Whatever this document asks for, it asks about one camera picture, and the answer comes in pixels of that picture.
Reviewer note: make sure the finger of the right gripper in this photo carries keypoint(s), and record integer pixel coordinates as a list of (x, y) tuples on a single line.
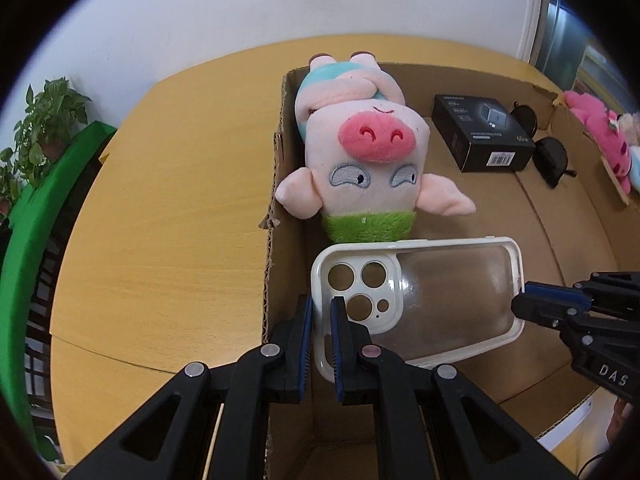
[(541, 312), (555, 293)]

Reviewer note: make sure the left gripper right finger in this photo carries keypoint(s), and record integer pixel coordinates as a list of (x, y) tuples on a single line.
[(431, 424)]

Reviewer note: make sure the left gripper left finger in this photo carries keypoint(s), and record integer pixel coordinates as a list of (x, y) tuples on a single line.
[(210, 422)]

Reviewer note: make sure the white clear phone case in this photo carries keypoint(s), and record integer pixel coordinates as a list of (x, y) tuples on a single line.
[(430, 301)]

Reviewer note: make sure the black sunglasses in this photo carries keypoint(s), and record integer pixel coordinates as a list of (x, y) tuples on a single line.
[(550, 155)]

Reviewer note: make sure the black UGREEN charger box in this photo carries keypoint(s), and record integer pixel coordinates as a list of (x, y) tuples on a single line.
[(481, 134)]

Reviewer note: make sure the pink pig plush teal shirt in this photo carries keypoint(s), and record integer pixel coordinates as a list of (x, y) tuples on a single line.
[(365, 152)]

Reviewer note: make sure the person right hand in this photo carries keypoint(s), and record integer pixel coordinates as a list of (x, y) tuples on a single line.
[(621, 412)]

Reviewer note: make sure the blue dolphin plush red vest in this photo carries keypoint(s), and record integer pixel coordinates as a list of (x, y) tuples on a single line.
[(634, 171)]

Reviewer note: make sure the pink bear plush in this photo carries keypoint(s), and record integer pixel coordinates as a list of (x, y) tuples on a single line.
[(601, 124)]

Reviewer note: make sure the beige teddy plush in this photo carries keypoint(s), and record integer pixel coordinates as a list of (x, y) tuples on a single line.
[(629, 126)]

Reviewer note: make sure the green cloth covered table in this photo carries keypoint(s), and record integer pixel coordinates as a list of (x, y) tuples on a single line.
[(39, 229)]

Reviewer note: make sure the green potted plant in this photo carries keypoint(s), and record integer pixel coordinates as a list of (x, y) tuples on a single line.
[(53, 117)]

